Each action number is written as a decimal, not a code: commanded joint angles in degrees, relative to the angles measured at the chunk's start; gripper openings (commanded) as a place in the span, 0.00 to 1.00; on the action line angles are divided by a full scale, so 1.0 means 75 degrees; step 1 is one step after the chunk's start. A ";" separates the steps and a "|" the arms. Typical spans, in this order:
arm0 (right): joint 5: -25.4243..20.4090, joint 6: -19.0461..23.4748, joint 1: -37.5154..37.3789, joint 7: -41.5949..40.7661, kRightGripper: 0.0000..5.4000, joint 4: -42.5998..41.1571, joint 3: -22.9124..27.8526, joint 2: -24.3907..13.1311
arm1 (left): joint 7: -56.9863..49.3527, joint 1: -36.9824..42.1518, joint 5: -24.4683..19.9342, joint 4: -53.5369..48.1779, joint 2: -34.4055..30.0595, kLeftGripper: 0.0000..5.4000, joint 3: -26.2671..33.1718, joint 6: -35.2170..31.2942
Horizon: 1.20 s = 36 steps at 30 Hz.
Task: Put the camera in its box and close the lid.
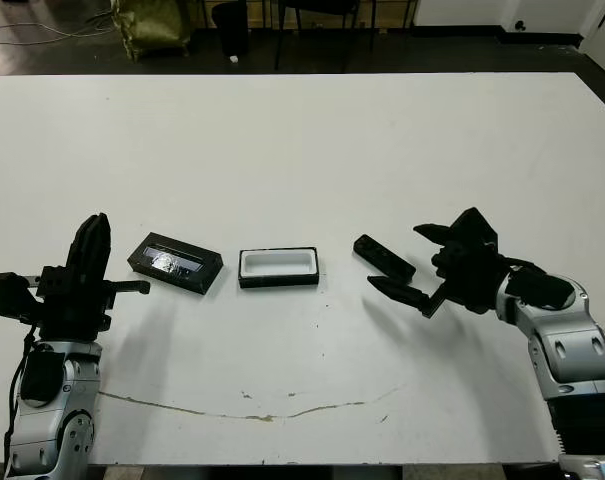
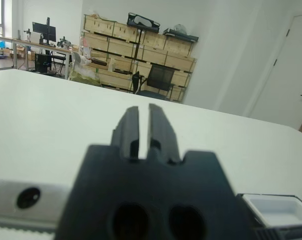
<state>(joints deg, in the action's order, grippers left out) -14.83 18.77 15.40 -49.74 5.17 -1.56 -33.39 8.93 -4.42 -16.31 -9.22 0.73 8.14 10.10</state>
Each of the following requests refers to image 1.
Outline black upright case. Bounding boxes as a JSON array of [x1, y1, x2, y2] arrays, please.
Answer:
[[214, 1, 249, 57]]

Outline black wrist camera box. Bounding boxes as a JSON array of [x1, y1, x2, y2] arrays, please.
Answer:
[[0, 272, 39, 321], [451, 207, 499, 246]]

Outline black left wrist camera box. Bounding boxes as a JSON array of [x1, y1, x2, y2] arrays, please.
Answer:
[[0, 272, 39, 321]]

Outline yellow-green bag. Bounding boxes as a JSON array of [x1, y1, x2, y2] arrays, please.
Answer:
[[110, 0, 191, 62]]

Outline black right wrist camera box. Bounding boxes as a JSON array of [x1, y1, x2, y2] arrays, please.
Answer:
[[451, 207, 499, 246]]

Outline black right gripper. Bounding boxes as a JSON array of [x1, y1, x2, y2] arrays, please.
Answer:
[[367, 224, 508, 317]]

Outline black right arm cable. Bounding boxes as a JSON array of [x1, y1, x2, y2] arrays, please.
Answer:
[[501, 254, 546, 274]]

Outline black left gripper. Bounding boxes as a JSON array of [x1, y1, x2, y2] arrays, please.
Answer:
[[24, 213, 152, 341]]

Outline black box white foam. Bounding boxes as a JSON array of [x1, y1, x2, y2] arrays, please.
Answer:
[[237, 245, 319, 290]]

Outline black bar-shaped camera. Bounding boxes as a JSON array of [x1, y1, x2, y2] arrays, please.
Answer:
[[353, 233, 417, 280]]

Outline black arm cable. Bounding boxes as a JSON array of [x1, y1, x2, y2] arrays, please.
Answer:
[[4, 324, 39, 471], [501, 254, 546, 274]]

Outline black glossy box lid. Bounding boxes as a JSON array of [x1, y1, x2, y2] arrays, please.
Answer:
[[126, 231, 226, 296]]

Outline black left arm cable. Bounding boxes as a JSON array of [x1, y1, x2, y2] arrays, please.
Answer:
[[4, 324, 39, 471]]

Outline white floor cable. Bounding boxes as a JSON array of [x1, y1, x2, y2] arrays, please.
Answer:
[[0, 12, 116, 46]]

